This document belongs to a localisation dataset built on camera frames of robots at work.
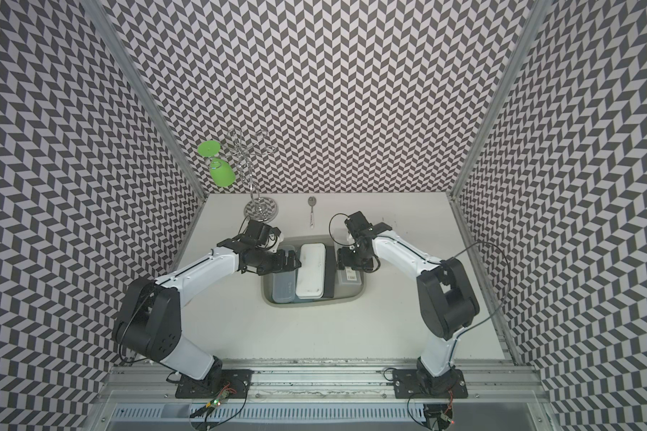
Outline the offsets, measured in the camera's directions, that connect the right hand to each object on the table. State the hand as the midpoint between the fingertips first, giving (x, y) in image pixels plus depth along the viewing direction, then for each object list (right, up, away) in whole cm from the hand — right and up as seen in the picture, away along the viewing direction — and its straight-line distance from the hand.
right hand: (347, 270), depth 88 cm
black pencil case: (-6, -1, +3) cm, 7 cm away
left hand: (-20, +1, 0) cm, 20 cm away
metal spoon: (-14, +25, +28) cm, 40 cm away
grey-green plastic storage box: (-1, -7, -5) cm, 8 cm away
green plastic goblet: (-46, +34, +11) cm, 59 cm away
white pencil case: (-12, -3, -1) cm, 13 cm away
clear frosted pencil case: (-21, -4, -1) cm, 21 cm away
